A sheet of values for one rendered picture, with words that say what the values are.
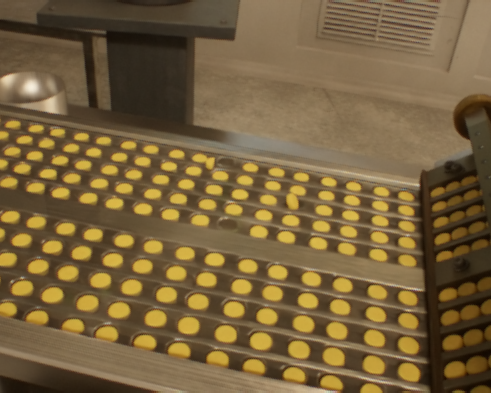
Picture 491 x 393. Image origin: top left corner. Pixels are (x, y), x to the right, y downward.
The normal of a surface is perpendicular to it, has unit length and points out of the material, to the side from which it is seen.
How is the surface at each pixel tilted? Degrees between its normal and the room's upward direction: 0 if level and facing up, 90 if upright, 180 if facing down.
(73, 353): 0
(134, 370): 0
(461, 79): 90
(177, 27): 90
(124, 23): 90
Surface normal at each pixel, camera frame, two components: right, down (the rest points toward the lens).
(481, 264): -0.54, -0.74
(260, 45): -0.19, 0.58
